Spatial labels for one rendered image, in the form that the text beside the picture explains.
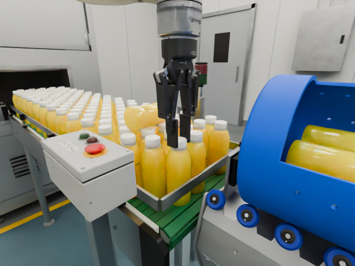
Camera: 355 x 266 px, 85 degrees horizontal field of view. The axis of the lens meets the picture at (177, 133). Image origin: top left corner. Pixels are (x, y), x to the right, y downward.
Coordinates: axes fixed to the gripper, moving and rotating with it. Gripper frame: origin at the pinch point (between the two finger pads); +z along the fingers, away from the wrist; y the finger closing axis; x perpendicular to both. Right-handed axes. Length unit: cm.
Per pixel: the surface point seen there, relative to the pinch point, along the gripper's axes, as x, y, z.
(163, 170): 2.7, -3.0, 10.5
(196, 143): -1.4, 5.6, 4.6
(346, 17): -2, 320, -71
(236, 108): 142, 343, 73
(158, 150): 3.6, -3.5, 4.9
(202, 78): 24, 44, -9
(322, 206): -29.8, -4.2, 2.8
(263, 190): -22.1, -3.9, 4.2
